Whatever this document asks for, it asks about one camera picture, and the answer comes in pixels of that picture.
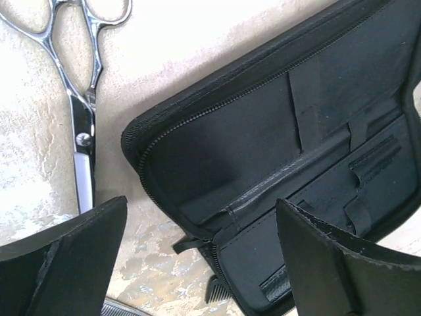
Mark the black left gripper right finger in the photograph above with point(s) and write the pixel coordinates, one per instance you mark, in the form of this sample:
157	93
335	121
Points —
333	272

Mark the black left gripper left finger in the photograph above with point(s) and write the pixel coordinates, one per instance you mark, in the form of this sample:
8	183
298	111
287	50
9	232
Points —
65	269

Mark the black tail comb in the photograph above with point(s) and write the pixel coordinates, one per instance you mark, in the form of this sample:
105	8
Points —
114	308

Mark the black zip tool case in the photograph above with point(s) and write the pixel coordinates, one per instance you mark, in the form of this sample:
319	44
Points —
322	116

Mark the silver straight hair scissors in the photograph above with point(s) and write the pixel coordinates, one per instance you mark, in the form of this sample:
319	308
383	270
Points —
82	106

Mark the black flat comb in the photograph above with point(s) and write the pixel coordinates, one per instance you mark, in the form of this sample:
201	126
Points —
215	291

